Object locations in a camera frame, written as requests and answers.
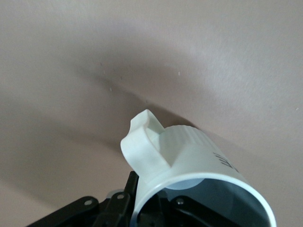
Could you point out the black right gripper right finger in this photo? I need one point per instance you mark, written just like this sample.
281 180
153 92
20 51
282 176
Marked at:
184 212

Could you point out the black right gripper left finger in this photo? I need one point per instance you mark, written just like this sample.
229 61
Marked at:
113 208

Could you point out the white mug with black lettering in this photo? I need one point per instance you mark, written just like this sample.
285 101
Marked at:
194 156

